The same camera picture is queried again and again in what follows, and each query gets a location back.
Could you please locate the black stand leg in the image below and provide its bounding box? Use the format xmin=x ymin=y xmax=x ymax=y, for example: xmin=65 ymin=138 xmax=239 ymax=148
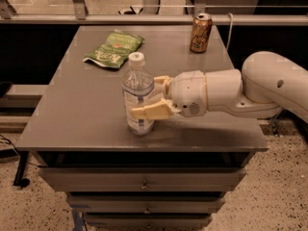
xmin=13 ymin=151 xmax=30 ymax=188

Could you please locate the top grey drawer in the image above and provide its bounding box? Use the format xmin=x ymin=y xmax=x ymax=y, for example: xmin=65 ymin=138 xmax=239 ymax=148
xmin=38 ymin=167 xmax=246 ymax=193

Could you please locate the orange soda can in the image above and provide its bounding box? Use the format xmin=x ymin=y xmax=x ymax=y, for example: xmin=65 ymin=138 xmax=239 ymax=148
xmin=190 ymin=13 xmax=213 ymax=53

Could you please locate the grey drawer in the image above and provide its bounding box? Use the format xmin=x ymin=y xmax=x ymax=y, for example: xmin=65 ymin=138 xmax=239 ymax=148
xmin=67 ymin=194 xmax=224 ymax=215
xmin=85 ymin=215 xmax=212 ymax=228
xmin=38 ymin=167 xmax=246 ymax=193

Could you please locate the clear plastic water bottle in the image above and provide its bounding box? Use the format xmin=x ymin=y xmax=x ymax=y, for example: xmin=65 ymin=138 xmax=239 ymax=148
xmin=122 ymin=52 xmax=154 ymax=136

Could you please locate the bottom grey drawer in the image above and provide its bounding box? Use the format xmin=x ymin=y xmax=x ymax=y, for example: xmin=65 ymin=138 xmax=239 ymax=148
xmin=85 ymin=215 xmax=212 ymax=228

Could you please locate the middle grey drawer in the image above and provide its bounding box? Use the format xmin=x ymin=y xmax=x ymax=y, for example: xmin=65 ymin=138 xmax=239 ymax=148
xmin=67 ymin=194 xmax=224 ymax=215

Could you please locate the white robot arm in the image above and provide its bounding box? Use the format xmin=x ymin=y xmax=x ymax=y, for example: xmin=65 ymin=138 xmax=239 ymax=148
xmin=131 ymin=51 xmax=308 ymax=122

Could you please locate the white cable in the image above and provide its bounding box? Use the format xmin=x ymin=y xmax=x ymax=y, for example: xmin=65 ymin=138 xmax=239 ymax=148
xmin=225 ymin=13 xmax=235 ymax=52

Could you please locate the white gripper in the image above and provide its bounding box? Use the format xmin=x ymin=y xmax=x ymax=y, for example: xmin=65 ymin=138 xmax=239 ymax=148
xmin=130 ymin=70 xmax=207 ymax=120

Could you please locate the grey metal rail frame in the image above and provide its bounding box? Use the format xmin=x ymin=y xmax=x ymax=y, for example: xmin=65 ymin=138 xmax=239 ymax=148
xmin=1 ymin=0 xmax=308 ymax=26

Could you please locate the green chip bag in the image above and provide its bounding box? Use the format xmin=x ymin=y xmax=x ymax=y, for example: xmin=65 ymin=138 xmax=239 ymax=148
xmin=83 ymin=30 xmax=144 ymax=69

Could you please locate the grey drawer cabinet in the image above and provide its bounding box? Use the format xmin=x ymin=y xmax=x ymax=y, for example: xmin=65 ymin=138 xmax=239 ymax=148
xmin=18 ymin=26 xmax=267 ymax=231

